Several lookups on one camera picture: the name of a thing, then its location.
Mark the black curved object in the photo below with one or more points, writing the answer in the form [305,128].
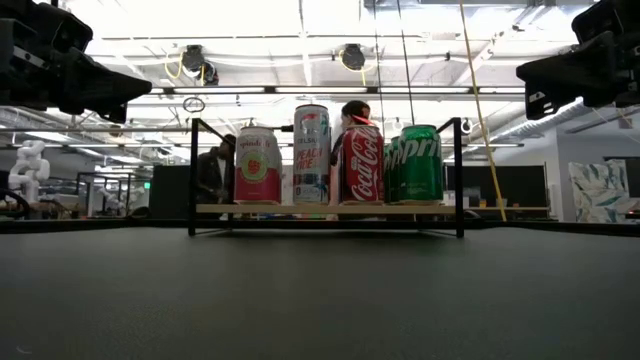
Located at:
[20,200]

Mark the black overhead camera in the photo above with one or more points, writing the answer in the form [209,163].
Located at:
[192,56]

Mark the wooden tray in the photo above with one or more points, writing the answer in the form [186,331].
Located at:
[325,208]

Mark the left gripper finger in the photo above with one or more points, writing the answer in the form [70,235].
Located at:
[100,87]

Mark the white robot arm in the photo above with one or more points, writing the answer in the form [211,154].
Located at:
[30,165]

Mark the pink and silver Spindrift can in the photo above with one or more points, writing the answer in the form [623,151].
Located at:
[257,167]

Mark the leaf patterned curtain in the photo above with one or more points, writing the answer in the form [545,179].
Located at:
[597,190]

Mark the red Coca-Cola can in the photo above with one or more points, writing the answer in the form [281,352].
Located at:
[362,167]

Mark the black table mat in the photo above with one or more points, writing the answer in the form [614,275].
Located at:
[320,290]

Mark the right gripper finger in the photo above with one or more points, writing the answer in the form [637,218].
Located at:
[570,75]

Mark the green Sprite can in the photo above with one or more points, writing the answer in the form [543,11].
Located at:
[421,162]
[391,172]

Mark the tall silver Celsius can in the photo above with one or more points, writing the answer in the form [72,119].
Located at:
[311,155]

